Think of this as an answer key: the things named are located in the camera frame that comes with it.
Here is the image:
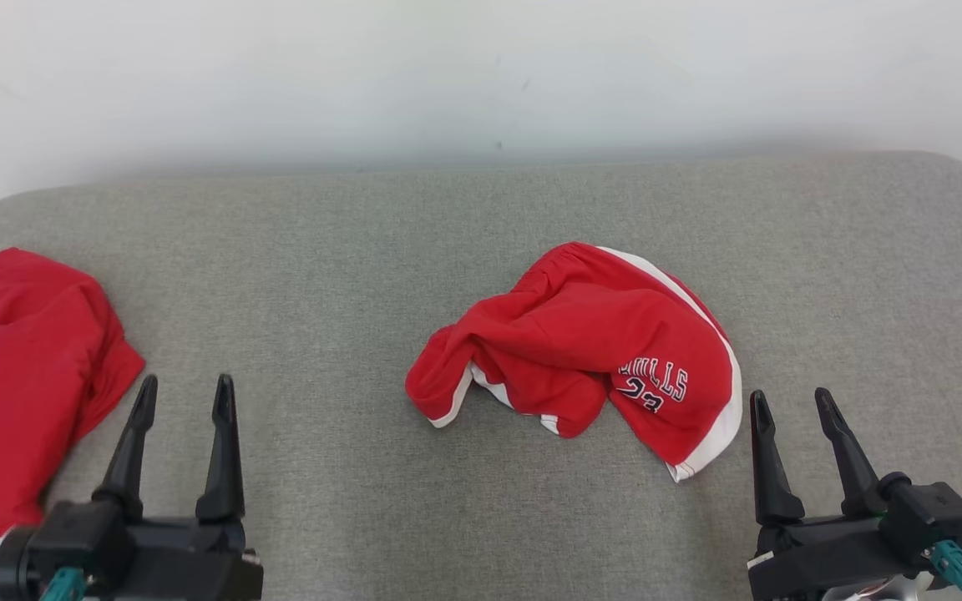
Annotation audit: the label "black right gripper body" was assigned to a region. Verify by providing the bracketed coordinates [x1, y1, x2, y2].
[748, 515, 934, 601]

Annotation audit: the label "red white-sleeved Bulls jersey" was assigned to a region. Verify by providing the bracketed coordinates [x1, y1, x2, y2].
[0, 248, 146, 601]

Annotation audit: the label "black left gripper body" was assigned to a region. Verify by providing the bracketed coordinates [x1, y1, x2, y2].
[97, 518, 265, 601]

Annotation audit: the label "red Bulls basketball shorts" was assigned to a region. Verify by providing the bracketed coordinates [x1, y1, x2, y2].
[405, 242, 743, 483]

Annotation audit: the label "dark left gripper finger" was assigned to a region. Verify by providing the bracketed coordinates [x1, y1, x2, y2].
[195, 374, 246, 523]
[93, 374, 158, 523]

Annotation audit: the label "grey fabric sofa cushion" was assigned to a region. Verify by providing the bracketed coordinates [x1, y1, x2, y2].
[0, 150, 962, 601]

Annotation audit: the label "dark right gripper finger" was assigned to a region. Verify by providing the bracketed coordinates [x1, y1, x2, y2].
[750, 390, 806, 527]
[815, 388, 884, 518]

